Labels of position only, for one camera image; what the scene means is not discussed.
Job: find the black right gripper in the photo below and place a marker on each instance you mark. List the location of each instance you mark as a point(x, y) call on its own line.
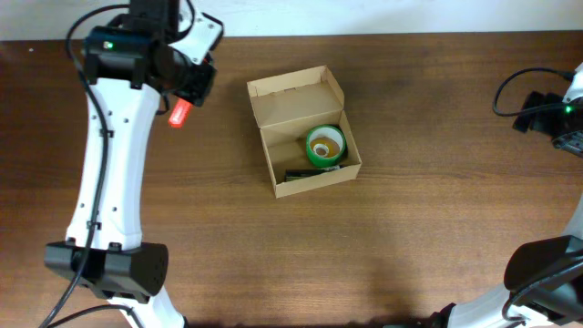
point(539, 121)

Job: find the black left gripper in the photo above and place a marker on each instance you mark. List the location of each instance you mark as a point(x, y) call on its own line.
point(195, 90)

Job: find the orange utility knife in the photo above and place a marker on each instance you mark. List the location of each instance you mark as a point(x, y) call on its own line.
point(180, 113)

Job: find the green tape roll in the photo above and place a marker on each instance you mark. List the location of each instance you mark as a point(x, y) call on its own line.
point(325, 146)

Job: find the orange and black stapler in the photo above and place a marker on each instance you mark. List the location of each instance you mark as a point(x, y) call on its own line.
point(295, 174)

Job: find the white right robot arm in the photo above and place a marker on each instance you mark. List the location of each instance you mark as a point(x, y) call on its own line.
point(543, 280)

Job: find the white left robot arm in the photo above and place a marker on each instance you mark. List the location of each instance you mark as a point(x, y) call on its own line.
point(152, 58)

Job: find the open brown cardboard box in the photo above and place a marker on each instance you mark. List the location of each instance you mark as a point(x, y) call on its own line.
point(286, 108)

